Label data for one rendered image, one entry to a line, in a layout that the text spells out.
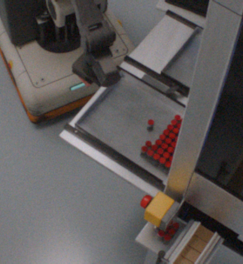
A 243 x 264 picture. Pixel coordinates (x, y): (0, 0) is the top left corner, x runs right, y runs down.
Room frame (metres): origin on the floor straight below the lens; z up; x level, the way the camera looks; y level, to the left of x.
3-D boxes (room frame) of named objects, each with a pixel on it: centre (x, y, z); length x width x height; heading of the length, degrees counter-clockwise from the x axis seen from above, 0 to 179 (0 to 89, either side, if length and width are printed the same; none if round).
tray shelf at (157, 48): (1.03, -0.19, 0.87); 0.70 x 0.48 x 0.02; 149
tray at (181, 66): (1.14, -0.33, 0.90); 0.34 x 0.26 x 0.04; 59
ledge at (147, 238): (0.54, -0.16, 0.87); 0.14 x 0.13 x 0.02; 59
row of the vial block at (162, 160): (0.84, -0.17, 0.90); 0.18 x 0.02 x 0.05; 148
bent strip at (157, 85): (1.07, -0.12, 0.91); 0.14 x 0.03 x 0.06; 58
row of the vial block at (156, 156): (0.85, -0.16, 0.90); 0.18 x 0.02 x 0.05; 148
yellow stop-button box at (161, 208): (0.57, -0.13, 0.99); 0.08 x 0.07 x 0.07; 59
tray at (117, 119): (0.91, -0.06, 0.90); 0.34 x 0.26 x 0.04; 58
